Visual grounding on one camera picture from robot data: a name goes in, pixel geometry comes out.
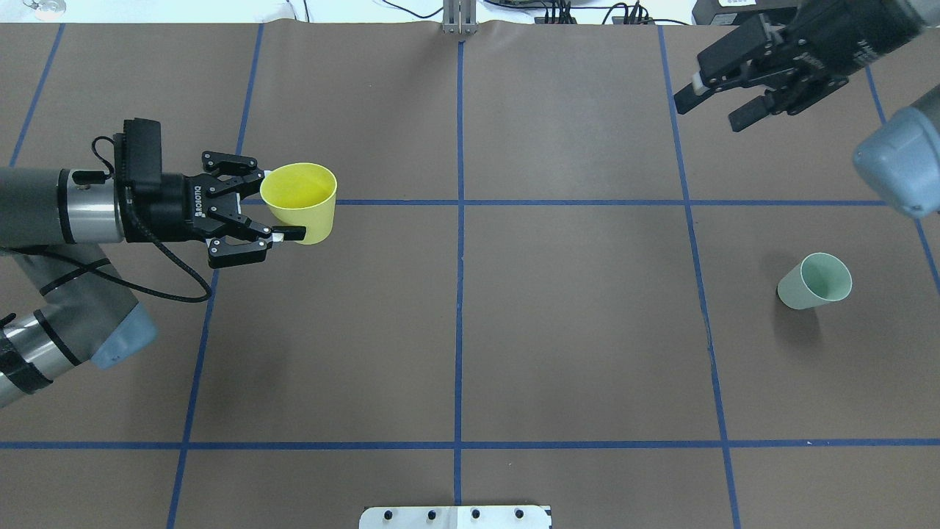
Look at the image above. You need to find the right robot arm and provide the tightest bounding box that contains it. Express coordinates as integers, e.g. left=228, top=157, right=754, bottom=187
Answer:
left=673, top=1, right=939, bottom=220

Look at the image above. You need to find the aluminium frame post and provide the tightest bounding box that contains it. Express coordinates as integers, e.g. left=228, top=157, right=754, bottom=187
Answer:
left=441, top=0, right=479, bottom=36

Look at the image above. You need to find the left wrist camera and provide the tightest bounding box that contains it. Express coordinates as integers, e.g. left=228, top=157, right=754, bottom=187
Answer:
left=114, top=118, right=162, bottom=197

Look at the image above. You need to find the clear tape roll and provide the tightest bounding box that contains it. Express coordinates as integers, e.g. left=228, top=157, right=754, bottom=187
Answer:
left=21, top=0, right=68, bottom=21

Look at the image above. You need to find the small black box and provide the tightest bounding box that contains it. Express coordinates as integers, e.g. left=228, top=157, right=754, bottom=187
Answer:
left=692, top=1, right=802, bottom=26

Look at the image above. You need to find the white camera stand pedestal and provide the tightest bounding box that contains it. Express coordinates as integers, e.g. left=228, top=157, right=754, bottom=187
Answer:
left=358, top=505, right=553, bottom=528

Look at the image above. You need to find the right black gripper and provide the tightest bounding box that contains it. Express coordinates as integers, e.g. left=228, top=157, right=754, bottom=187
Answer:
left=673, top=1, right=922, bottom=133

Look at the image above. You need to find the brown paper table mat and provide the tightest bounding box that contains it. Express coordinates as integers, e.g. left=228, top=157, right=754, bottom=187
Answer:
left=2, top=21, right=938, bottom=528

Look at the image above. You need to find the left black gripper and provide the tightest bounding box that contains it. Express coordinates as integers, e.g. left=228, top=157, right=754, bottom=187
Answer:
left=123, top=151, right=308, bottom=269

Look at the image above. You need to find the green plastic cup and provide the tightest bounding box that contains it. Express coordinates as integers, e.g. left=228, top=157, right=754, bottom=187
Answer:
left=776, top=252, right=855, bottom=309

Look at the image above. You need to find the yellow plastic cup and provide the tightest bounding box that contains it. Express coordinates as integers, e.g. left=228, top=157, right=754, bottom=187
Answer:
left=261, top=163, right=338, bottom=245

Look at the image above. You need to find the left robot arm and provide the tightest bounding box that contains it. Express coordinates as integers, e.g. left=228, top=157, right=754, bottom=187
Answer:
left=2, top=147, right=308, bottom=406

